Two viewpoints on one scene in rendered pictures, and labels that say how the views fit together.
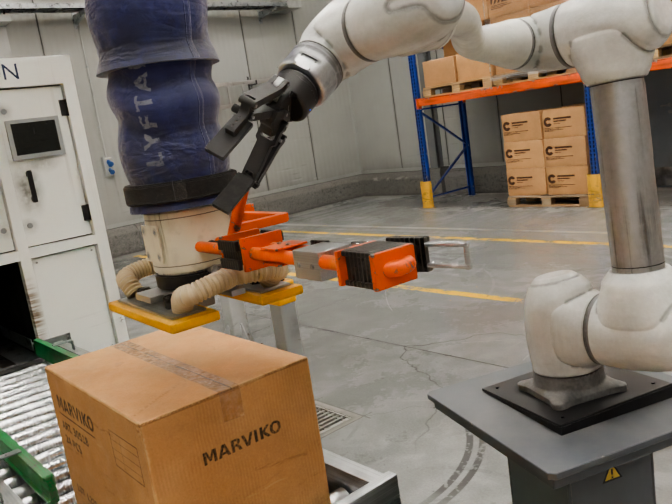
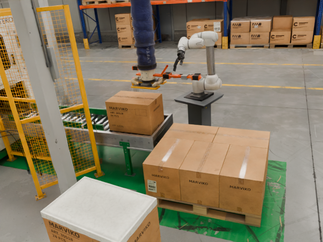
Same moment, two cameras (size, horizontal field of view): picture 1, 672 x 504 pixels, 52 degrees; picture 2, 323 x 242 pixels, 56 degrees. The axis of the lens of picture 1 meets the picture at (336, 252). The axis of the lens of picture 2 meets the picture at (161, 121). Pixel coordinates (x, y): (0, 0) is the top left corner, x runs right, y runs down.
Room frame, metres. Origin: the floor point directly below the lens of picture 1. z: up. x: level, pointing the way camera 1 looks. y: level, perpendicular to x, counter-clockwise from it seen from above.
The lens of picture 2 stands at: (-1.74, 1.82, 2.26)
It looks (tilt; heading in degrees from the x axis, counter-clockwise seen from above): 25 degrees down; 332
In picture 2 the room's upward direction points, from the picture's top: 5 degrees counter-clockwise
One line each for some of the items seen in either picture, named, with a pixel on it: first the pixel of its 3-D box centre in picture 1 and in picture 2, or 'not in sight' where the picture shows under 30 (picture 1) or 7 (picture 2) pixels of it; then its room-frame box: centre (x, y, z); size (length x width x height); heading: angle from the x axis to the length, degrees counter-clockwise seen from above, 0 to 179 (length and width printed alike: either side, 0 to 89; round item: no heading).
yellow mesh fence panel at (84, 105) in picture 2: not in sight; (52, 108); (1.65, 1.41, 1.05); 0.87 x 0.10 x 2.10; 91
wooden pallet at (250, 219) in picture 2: not in sight; (210, 181); (0.61, 0.02, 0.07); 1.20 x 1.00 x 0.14; 39
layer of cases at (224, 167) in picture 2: not in sight; (210, 162); (0.61, 0.02, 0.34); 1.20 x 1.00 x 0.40; 39
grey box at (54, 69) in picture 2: not in sight; (46, 63); (1.32, 1.39, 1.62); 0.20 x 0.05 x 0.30; 39
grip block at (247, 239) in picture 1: (252, 249); (167, 75); (1.22, 0.15, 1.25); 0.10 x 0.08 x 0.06; 125
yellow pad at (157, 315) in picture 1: (158, 303); (145, 85); (1.37, 0.37, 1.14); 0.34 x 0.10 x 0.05; 35
